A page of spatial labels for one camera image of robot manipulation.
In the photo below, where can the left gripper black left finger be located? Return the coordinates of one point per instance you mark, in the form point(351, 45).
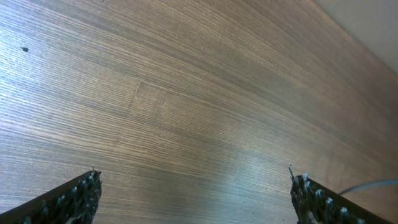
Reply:
point(75, 201)

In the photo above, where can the black USB cable long loop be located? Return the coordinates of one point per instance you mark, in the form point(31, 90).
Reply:
point(369, 185)

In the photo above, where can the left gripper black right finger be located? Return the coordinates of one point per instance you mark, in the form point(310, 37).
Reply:
point(315, 203)

